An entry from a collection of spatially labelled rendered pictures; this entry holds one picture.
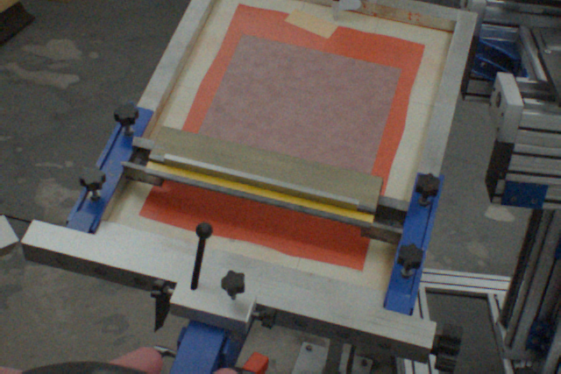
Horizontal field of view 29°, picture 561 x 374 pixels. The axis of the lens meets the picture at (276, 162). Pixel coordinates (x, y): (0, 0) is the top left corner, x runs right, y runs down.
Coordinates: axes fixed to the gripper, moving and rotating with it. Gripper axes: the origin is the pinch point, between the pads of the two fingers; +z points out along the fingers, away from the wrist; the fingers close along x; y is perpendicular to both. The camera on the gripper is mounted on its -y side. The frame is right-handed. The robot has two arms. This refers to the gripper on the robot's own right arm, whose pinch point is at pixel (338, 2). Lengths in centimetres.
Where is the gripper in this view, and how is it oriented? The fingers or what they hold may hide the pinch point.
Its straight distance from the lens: 234.2
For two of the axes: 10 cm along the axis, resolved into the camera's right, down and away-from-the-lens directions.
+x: 2.7, -7.0, 6.6
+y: 9.6, 2.3, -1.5
